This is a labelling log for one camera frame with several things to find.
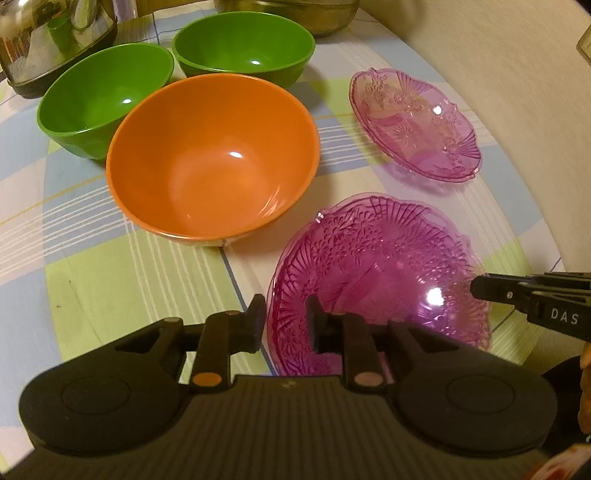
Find black knee clothing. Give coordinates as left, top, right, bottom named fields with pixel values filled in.
left=542, top=357, right=588, bottom=455

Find checkered tablecloth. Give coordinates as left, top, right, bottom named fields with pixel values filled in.
left=1, top=12, right=563, bottom=469

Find stainless steel kettle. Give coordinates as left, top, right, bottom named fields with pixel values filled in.
left=0, top=0, right=117, bottom=99

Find green plastic bowl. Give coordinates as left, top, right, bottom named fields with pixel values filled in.
left=37, top=43, right=174, bottom=161
left=172, top=11, right=315, bottom=89

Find orange plastic bowl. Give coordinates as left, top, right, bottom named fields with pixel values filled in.
left=106, top=74, right=321, bottom=243

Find stainless steel steamer pot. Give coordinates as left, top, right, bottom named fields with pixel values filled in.
left=213, top=0, right=360, bottom=37

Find beige wall socket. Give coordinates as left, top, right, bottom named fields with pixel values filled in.
left=576, top=34, right=591, bottom=64

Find pink glass plate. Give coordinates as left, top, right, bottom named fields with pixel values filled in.
left=266, top=193, right=492, bottom=376
left=349, top=68, right=483, bottom=183

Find pink glass plate back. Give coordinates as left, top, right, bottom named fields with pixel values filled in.
left=349, top=68, right=483, bottom=183

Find person's right hand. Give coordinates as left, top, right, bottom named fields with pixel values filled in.
left=578, top=343, right=591, bottom=434

